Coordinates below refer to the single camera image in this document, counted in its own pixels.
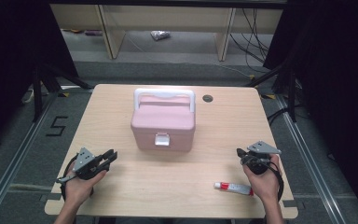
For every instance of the person's left hand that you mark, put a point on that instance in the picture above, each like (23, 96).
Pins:
(79, 189)

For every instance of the aluminium floor rail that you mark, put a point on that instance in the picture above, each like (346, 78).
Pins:
(21, 146)
(310, 169)

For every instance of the dark curtain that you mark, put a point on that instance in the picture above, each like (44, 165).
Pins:
(12, 46)
(338, 62)

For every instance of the pink storage box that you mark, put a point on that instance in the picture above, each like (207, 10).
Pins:
(163, 119)

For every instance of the small orange item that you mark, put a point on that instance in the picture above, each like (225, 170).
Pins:
(74, 30)

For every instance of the black metal stand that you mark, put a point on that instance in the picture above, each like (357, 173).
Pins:
(292, 93)
(37, 93)

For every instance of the red and grey ointment tube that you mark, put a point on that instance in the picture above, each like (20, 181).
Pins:
(234, 188)

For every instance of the small purple item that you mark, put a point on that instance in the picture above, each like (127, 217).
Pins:
(93, 32)

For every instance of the light wooden shelf unit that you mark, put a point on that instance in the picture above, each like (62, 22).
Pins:
(167, 18)

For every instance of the person's right hand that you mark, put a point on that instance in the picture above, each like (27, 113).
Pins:
(265, 185)

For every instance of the crumpled silver bag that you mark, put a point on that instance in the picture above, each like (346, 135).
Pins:
(160, 35)

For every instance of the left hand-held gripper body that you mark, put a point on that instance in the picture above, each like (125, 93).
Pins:
(84, 160)

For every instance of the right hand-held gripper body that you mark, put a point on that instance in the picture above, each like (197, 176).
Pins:
(259, 161)

